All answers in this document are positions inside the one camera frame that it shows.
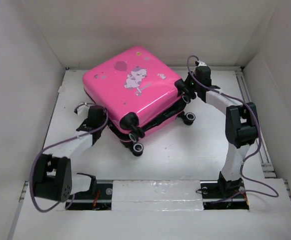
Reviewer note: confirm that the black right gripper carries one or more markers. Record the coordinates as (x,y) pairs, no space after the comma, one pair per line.
(190,75)

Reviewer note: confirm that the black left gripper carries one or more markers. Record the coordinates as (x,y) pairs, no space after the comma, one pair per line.
(104,120)

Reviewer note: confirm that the pink hard-shell suitcase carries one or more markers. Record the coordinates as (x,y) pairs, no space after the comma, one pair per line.
(140,93)

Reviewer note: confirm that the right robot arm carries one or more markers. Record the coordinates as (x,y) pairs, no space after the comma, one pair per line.
(240,128)

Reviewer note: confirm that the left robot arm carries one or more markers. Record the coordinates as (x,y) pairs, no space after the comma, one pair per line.
(51,175)

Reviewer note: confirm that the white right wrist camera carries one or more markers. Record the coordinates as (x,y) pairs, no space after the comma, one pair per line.
(200,63)

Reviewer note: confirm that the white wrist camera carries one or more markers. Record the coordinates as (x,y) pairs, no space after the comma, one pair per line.
(200,63)
(82,109)

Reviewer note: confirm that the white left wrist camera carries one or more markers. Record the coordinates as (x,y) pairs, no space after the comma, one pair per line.
(82,109)

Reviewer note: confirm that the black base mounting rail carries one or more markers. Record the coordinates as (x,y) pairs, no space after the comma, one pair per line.
(156,195)

